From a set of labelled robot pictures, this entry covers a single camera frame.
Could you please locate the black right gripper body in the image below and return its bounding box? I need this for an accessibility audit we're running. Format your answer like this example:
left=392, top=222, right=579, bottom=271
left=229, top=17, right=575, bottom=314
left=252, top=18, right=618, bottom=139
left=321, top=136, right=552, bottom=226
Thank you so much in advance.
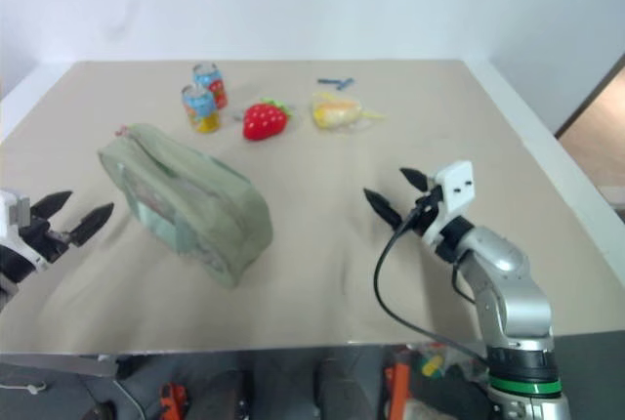
left=400, top=185, right=446, bottom=237

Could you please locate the small yellow toy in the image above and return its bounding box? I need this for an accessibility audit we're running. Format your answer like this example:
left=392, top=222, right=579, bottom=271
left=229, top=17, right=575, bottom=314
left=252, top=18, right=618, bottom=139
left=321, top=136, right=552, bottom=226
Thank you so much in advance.
left=420, top=356, right=444, bottom=380

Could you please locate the green fabric pouch bag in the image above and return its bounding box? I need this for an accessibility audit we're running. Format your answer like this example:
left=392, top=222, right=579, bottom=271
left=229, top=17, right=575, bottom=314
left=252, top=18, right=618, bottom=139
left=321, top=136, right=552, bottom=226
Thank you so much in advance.
left=96, top=122, right=273, bottom=290

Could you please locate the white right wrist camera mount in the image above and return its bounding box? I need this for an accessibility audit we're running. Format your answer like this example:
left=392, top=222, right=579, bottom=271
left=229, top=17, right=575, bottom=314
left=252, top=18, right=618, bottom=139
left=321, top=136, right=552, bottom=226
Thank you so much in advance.
left=421, top=160, right=478, bottom=248

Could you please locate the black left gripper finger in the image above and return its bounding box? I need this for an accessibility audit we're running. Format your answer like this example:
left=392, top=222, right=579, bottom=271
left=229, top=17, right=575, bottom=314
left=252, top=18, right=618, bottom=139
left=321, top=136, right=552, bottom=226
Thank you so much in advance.
left=29, top=189, right=74, bottom=221
left=66, top=202, right=115, bottom=247

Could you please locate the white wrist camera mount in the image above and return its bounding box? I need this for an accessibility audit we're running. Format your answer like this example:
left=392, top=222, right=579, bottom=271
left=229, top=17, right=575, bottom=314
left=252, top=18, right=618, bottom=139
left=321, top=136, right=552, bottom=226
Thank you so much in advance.
left=0, top=188, right=51, bottom=275
left=421, top=160, right=478, bottom=248

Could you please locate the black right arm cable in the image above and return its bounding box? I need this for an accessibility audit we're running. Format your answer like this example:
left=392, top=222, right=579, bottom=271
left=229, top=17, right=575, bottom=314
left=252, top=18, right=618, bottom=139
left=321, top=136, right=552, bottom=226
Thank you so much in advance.
left=373, top=204, right=490, bottom=363

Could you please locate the yellow toy corn in wrapper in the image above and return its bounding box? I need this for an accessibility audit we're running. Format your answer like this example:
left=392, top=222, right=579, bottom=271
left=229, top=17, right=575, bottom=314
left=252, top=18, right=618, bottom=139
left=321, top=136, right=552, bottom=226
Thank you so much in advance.
left=311, top=91, right=390, bottom=131

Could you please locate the red toy strawberry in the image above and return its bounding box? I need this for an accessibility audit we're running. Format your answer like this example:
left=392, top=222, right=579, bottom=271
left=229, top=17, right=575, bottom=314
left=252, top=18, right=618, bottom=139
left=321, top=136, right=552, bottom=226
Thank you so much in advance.
left=241, top=97, right=295, bottom=142

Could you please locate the blue yellow drink can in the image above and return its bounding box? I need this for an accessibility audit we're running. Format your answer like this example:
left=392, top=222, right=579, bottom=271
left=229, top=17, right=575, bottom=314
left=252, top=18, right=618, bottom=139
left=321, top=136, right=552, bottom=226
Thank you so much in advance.
left=180, top=84, right=221, bottom=135

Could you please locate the small blue clip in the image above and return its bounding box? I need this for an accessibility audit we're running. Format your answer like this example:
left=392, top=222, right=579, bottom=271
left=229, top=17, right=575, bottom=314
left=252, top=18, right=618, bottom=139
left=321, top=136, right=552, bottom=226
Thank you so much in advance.
left=316, top=76, right=355, bottom=92

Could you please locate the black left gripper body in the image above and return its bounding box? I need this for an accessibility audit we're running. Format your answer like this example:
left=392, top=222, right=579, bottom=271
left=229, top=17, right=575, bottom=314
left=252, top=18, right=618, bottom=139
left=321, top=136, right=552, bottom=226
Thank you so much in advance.
left=20, top=216, right=75, bottom=266

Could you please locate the orange upright post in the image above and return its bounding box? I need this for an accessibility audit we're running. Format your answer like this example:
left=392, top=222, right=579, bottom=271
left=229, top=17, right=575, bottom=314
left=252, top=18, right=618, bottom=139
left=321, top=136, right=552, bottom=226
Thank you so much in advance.
left=384, top=362, right=412, bottom=420

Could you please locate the blue red drink can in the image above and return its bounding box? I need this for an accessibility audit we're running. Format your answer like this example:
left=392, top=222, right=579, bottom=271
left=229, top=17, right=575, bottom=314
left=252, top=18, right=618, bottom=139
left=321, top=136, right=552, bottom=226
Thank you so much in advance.
left=191, top=63, right=229, bottom=111

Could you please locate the brown wooden door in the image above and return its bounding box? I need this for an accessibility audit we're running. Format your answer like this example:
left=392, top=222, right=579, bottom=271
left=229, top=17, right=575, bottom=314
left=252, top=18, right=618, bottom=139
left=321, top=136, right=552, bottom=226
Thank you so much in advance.
left=554, top=51, right=625, bottom=147

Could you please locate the beige table cloth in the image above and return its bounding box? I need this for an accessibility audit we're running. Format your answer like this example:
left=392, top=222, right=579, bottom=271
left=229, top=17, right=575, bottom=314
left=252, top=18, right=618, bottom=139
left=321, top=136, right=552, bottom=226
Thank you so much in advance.
left=0, top=59, right=625, bottom=356

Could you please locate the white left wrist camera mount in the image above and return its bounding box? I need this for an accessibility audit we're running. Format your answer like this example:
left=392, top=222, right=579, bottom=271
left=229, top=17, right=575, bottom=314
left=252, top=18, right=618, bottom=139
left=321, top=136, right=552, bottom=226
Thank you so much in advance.
left=0, top=188, right=51, bottom=275

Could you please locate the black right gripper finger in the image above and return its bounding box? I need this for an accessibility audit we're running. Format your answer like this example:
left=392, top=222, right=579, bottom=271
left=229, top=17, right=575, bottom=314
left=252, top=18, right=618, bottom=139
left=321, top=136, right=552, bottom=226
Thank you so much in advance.
left=362, top=188, right=405, bottom=232
left=399, top=167, right=435, bottom=193

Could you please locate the orange black tool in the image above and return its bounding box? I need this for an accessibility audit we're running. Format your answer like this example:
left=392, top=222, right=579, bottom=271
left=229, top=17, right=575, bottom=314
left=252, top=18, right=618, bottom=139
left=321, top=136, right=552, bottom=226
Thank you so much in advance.
left=158, top=381, right=192, bottom=420

